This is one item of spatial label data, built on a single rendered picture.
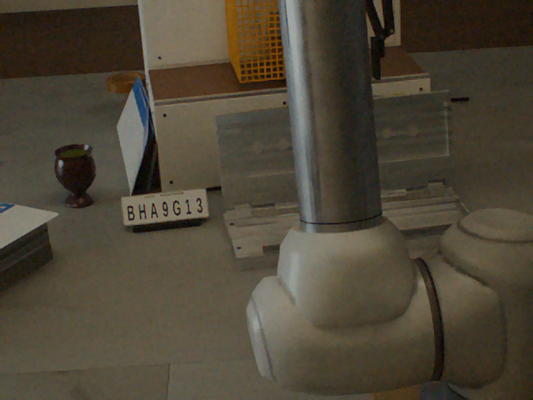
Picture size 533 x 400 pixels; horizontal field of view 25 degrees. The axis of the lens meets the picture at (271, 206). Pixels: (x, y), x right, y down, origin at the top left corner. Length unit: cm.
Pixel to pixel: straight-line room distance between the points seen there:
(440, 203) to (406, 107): 19
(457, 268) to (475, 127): 127
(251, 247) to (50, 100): 110
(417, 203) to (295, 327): 89
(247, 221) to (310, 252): 82
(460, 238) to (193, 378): 51
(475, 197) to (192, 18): 69
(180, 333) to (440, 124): 69
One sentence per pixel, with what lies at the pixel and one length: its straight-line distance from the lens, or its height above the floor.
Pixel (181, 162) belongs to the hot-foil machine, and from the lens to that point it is 238.
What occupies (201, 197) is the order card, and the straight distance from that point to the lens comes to 226.
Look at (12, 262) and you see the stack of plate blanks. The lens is 211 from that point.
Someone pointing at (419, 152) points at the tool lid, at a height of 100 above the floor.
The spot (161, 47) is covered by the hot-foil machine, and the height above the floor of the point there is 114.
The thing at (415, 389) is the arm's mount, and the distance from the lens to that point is 166.
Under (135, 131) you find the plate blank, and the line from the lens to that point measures 260.
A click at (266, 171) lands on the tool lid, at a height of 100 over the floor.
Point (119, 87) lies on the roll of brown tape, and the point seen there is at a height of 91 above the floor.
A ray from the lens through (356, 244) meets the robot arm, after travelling 139.
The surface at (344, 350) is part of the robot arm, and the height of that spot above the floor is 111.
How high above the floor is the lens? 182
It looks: 23 degrees down
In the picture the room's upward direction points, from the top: 4 degrees counter-clockwise
